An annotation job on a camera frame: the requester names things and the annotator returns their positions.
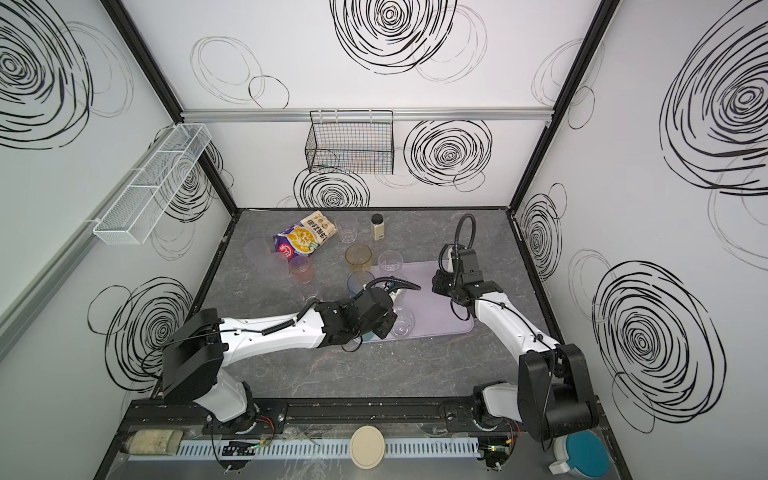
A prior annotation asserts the clear ribbed glass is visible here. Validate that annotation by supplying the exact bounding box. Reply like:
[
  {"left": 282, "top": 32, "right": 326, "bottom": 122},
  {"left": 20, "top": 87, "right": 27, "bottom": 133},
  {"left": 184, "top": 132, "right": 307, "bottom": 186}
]
[{"left": 336, "top": 215, "right": 358, "bottom": 244}]

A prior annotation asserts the blue drinking glass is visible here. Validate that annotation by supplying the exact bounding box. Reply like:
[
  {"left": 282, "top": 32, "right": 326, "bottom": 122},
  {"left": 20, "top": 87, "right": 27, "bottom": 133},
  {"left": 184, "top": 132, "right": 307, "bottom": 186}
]
[{"left": 347, "top": 270, "right": 375, "bottom": 297}]

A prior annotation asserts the black wire basket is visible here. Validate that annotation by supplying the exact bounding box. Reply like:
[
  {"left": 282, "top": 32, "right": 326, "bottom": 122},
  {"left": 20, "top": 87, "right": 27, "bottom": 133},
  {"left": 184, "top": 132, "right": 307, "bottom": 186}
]
[{"left": 304, "top": 109, "right": 395, "bottom": 175}]

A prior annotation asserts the spice bottle black cap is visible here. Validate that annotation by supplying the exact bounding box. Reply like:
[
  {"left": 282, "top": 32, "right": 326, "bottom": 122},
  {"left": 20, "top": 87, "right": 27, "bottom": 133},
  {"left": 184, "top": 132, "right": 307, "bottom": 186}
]
[{"left": 371, "top": 213, "right": 385, "bottom": 241}]

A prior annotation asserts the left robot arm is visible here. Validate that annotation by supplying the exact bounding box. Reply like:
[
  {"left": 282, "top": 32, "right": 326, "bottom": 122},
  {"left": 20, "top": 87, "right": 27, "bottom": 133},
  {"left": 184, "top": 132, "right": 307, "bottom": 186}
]
[{"left": 161, "top": 279, "right": 398, "bottom": 433}]

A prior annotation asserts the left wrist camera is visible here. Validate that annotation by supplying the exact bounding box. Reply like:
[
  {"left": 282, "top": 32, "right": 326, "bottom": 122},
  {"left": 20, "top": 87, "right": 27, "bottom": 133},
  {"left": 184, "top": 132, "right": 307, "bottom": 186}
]
[{"left": 384, "top": 278, "right": 410, "bottom": 301}]

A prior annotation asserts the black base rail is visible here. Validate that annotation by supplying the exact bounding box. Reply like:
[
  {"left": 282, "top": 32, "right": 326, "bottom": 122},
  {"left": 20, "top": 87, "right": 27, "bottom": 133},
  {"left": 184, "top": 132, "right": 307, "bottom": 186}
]
[{"left": 119, "top": 391, "right": 599, "bottom": 440}]

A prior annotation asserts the white slotted cable duct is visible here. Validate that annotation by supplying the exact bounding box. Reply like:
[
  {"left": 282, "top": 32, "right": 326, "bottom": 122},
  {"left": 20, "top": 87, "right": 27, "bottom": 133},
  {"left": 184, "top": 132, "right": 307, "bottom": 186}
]
[{"left": 128, "top": 437, "right": 481, "bottom": 462}]

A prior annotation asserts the beige round lid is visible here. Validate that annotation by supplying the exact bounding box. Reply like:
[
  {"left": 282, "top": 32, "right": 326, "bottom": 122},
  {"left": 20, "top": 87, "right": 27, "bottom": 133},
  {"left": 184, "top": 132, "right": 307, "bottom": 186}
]
[{"left": 349, "top": 426, "right": 386, "bottom": 470}]

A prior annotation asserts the pink drinking glass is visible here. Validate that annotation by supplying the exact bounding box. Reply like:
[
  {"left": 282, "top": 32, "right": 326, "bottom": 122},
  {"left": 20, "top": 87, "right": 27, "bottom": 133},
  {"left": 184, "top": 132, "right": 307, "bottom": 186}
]
[{"left": 289, "top": 256, "right": 314, "bottom": 285}]

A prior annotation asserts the white mesh wall shelf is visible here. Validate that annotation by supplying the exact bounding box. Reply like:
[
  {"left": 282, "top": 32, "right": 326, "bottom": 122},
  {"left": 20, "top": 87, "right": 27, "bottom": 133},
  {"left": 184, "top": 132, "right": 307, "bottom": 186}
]
[{"left": 93, "top": 123, "right": 211, "bottom": 245}]

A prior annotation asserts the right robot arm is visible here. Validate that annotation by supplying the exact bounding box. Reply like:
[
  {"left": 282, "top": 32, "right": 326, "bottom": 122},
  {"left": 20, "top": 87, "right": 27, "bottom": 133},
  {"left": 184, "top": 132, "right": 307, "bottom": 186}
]
[{"left": 432, "top": 245, "right": 599, "bottom": 442}]

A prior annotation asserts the yellow drinking glass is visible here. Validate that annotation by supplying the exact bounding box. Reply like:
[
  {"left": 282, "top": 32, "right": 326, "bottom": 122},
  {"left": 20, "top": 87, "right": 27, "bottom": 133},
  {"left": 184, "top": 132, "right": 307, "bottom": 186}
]
[{"left": 344, "top": 243, "right": 373, "bottom": 273}]

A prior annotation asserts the lilac plastic tray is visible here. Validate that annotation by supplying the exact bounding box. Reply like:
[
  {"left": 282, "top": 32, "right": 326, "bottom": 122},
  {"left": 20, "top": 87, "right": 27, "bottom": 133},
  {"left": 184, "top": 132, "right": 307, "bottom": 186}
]
[{"left": 363, "top": 261, "right": 474, "bottom": 343}]

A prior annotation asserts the colourful snack bag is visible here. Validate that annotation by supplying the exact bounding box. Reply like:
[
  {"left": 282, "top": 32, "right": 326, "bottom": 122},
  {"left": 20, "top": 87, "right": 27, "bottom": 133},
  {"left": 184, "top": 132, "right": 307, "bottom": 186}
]
[{"left": 273, "top": 211, "right": 337, "bottom": 260}]

